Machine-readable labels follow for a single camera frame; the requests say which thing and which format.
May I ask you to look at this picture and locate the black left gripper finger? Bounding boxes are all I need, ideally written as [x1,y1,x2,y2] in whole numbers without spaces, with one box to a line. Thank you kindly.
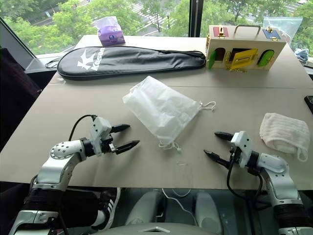
[109,124,131,134]
[114,140,140,155]

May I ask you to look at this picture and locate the white ribbed towel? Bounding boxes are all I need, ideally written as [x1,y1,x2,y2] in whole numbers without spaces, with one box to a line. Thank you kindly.
[259,113,311,162]

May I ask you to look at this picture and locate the clear zip plastic bag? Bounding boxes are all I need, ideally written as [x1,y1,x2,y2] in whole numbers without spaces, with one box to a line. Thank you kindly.
[262,16,304,49]

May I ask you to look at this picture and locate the white cable under table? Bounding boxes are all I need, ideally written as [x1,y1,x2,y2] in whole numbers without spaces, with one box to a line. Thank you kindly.
[161,188,196,227]

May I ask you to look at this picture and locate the grey robot right leg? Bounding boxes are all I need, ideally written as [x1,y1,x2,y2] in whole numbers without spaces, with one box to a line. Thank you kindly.
[194,191,223,233]

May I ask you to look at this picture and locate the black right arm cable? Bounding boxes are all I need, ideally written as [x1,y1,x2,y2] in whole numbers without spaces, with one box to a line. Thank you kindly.
[226,151,264,211]

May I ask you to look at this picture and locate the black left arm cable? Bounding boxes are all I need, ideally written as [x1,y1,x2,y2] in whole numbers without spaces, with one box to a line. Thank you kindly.
[68,114,97,142]

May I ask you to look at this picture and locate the purple tissue pack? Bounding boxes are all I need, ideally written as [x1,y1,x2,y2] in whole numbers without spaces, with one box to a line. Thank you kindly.
[93,16,126,47]

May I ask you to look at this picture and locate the wooden lock box toy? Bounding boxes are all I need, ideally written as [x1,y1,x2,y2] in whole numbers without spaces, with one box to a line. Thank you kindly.
[205,24,286,72]

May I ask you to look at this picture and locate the person in dark clothes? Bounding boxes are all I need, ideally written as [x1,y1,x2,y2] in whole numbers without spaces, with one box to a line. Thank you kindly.
[0,46,44,154]

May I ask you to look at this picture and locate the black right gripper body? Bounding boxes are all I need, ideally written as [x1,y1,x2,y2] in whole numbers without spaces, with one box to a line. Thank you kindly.
[227,143,241,169]

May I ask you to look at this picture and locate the white drawstring bag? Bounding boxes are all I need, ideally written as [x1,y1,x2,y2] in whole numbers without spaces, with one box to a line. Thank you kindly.
[122,75,217,154]

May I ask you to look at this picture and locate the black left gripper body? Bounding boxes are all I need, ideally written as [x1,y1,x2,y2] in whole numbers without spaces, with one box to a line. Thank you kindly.
[101,132,117,154]

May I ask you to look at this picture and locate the grey robot left leg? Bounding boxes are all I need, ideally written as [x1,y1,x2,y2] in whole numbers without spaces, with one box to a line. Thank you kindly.
[124,190,165,227]

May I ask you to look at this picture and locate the black window frame post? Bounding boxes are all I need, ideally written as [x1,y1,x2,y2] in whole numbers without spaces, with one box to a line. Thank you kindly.
[189,0,204,38]

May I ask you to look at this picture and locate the black racket cover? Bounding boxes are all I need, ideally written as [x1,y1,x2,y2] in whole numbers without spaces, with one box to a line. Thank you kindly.
[45,46,206,81]

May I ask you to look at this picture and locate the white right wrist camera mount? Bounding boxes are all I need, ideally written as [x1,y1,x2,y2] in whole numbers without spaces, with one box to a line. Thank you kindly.
[230,131,253,169]

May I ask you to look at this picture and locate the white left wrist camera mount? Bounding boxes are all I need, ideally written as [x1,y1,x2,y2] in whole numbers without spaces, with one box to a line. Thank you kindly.
[89,117,112,157]

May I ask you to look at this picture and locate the grey robot leg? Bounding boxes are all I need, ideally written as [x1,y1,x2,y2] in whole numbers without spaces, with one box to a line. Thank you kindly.
[194,191,223,233]
[124,190,165,227]

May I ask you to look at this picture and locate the black and white sneaker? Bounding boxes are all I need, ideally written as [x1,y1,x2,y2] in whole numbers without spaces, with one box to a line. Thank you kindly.
[90,187,121,232]

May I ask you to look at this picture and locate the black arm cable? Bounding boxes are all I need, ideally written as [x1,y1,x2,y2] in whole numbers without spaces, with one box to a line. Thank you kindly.
[226,151,264,211]
[68,114,97,142]

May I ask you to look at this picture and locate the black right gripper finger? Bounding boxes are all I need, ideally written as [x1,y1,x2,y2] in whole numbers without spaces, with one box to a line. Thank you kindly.
[214,131,235,142]
[203,150,232,168]

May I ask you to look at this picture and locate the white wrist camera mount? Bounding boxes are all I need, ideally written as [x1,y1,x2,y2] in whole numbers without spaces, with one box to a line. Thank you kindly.
[230,131,253,169]
[89,117,112,157]

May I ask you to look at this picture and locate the blue cloth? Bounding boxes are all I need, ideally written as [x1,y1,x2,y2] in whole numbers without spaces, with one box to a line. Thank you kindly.
[294,48,310,64]

